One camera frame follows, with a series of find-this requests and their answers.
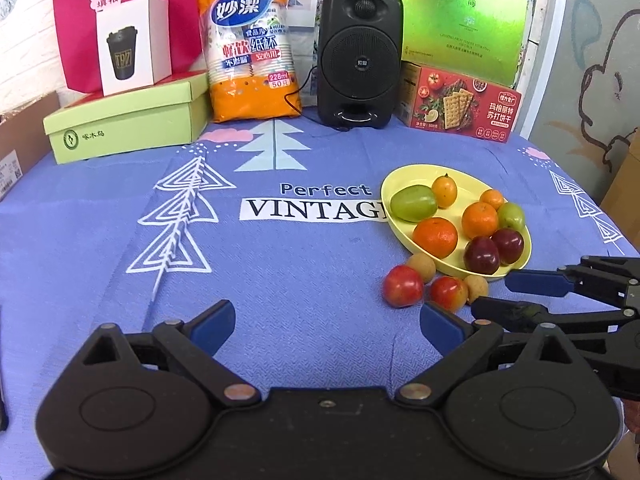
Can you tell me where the dark red plum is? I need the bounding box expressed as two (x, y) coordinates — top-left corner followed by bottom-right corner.
(463, 236), (500, 275)
(490, 228), (524, 266)

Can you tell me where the large orange mandarin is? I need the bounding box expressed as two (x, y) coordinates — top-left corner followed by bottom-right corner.
(412, 217), (458, 259)

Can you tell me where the yellow orange kumquat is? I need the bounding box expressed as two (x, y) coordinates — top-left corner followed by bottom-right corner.
(480, 188), (506, 211)

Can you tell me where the small orange kumquat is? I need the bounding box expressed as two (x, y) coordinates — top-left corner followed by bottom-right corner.
(432, 174), (458, 209)

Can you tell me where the red cherry tomato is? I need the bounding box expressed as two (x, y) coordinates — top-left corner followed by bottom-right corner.
(382, 264), (424, 308)

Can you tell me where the tan longan fruit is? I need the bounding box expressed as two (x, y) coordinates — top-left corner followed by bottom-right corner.
(406, 254), (436, 284)

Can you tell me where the green plum near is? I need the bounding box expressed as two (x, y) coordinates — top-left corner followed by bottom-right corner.
(497, 202), (526, 232)

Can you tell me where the green plum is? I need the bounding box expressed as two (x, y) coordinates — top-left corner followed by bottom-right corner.
(390, 184), (438, 223)
(497, 202), (526, 232)

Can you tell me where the yellow plate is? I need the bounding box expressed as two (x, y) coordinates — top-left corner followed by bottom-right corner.
(380, 162), (534, 282)

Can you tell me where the green plum far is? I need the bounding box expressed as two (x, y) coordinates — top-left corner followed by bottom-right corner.
(390, 184), (438, 223)

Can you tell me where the blue printed tablecloth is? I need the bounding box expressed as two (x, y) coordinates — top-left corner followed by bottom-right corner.
(1, 118), (634, 479)

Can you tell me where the red cracker box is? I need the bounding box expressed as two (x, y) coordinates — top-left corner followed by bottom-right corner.
(396, 62), (522, 143)

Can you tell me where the light green shoe box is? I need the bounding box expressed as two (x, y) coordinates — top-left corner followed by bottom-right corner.
(43, 72), (212, 164)

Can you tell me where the brown cardboard box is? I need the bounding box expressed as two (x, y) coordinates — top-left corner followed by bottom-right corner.
(0, 91), (60, 198)

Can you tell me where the orange paper cup pack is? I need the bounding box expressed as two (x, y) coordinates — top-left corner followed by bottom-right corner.
(198, 0), (302, 124)

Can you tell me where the green gift box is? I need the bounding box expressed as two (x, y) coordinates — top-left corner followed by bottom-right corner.
(401, 0), (527, 87)

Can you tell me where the white cup box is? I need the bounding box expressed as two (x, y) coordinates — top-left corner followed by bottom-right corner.
(96, 0), (172, 96)

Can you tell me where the black speaker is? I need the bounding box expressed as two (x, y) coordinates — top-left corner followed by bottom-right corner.
(317, 0), (404, 129)

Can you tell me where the magenta paper bag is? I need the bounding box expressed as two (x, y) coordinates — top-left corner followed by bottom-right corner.
(53, 0), (202, 94)

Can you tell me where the black speaker cable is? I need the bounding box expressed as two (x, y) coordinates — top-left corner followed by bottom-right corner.
(283, 64), (354, 132)

